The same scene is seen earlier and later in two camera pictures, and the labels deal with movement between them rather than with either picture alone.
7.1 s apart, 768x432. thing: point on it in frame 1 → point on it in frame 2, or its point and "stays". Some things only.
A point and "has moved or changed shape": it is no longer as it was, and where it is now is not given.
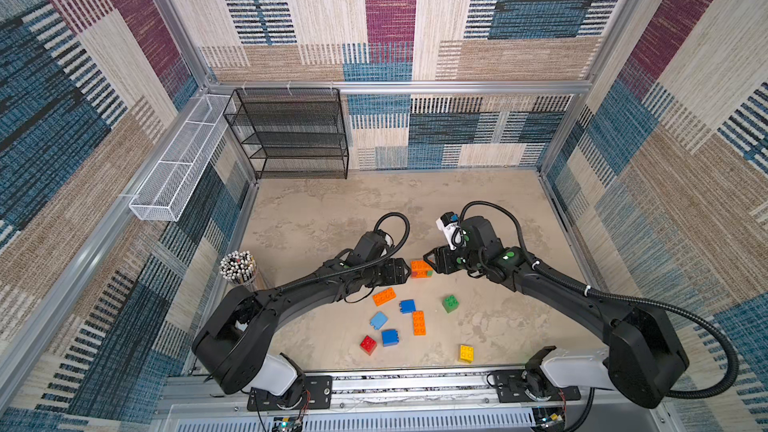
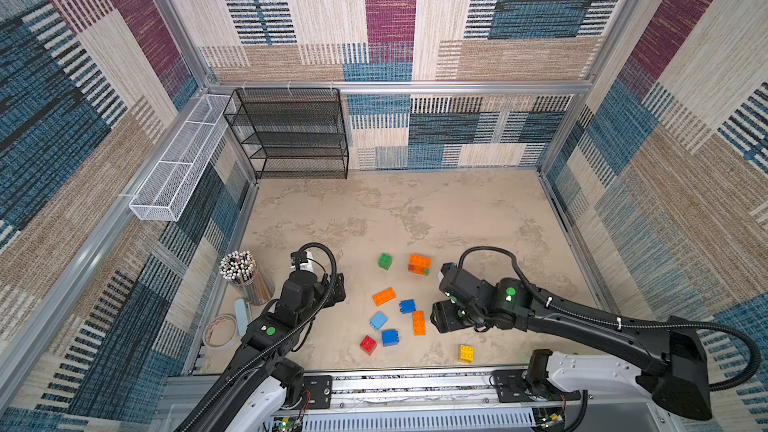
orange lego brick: (419, 327) stays
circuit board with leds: (546, 419) stays
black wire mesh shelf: (291, 133) stays
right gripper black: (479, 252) → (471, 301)
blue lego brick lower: (390, 337) stays
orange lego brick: (420, 265) has moved or changed shape
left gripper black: (397, 276) → (323, 289)
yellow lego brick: (467, 354) stays
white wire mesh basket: (177, 172) stays
